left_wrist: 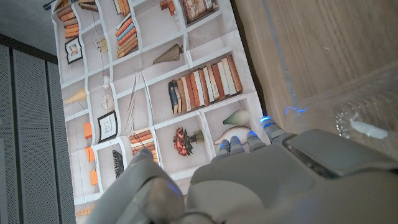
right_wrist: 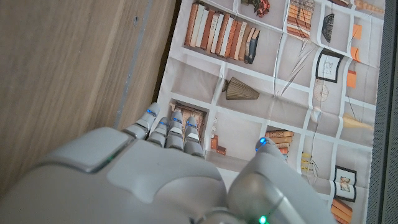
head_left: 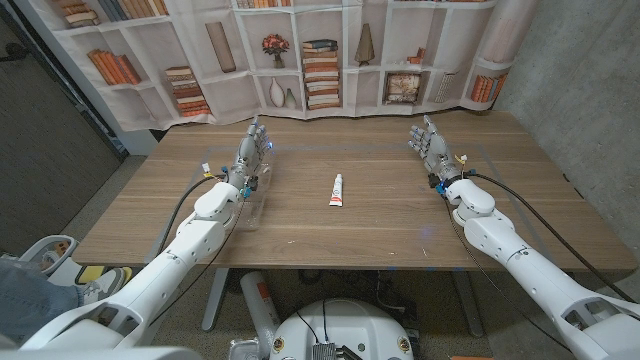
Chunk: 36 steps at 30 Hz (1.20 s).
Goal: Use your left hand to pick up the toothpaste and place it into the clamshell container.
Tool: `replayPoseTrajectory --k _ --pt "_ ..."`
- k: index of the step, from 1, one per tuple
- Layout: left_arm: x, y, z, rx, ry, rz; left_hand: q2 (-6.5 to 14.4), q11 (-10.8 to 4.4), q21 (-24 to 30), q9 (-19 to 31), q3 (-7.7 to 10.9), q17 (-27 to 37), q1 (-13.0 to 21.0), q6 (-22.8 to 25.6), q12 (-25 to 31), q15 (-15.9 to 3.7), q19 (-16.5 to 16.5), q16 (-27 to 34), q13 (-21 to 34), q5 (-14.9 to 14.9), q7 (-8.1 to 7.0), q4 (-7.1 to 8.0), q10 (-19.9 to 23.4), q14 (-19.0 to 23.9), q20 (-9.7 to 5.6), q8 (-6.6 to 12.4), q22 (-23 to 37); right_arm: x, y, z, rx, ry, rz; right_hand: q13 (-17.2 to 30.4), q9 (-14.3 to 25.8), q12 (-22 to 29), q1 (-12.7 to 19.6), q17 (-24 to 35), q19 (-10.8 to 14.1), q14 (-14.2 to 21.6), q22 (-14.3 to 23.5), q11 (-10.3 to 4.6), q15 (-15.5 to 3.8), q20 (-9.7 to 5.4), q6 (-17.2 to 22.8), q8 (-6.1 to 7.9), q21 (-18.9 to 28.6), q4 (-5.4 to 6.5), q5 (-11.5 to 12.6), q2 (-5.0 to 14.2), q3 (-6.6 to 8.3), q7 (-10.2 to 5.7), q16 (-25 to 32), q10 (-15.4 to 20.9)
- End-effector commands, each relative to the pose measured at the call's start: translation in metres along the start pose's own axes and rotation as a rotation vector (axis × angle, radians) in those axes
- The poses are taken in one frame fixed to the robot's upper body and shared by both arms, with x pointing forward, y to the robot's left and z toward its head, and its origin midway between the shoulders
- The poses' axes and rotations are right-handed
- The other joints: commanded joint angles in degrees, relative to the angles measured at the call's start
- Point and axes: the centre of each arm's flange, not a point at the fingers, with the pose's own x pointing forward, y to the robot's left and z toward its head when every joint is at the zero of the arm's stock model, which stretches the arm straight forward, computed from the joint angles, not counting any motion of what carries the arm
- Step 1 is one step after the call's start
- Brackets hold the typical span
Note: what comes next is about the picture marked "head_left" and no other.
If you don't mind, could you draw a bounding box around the printed bookshelf backdrop cloth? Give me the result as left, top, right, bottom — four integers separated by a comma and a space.
12, 0, 541, 132

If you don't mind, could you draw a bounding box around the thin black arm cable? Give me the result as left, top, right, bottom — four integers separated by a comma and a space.
439, 194, 574, 354
148, 197, 246, 327

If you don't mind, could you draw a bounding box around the person's leg in jeans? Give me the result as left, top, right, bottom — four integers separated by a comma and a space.
0, 259, 85, 346

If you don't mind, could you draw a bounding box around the white roll with orange label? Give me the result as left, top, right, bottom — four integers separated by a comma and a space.
239, 270, 281, 359

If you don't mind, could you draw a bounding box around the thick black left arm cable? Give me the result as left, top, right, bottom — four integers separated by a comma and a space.
157, 172, 231, 256

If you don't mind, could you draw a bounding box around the white red toothpaste tube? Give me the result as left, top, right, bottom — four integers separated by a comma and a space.
328, 173, 345, 208

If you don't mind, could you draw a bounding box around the white robot torso base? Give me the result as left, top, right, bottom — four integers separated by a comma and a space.
269, 298, 415, 360

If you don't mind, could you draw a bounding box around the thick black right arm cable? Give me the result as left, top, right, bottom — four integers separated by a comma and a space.
464, 169, 639, 305

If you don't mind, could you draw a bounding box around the black door handle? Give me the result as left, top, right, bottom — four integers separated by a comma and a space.
0, 42, 30, 64

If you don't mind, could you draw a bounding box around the white yellow sneaker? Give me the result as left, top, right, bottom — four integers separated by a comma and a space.
74, 265, 134, 306

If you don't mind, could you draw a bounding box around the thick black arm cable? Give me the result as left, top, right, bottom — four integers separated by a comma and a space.
464, 169, 639, 305
157, 172, 231, 256

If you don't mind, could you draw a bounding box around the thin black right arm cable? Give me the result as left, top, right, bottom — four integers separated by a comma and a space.
439, 194, 574, 354

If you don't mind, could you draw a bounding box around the white flat floor platform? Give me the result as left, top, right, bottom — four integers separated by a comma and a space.
49, 257, 96, 288

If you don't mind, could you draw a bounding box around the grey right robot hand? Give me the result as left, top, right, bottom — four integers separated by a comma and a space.
406, 114, 464, 185

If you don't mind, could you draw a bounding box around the clear plastic clamshell container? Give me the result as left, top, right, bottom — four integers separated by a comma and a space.
233, 159, 274, 232

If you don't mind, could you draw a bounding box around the black floor cable tangle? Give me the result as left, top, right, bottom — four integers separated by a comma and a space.
372, 271, 419, 321

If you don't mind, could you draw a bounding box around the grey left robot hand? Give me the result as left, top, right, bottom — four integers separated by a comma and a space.
225, 116, 274, 191

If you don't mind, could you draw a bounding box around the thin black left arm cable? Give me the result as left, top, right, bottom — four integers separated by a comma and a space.
148, 197, 246, 327

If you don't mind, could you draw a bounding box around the grey metal table leg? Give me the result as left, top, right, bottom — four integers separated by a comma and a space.
201, 268, 230, 333
452, 271, 485, 339

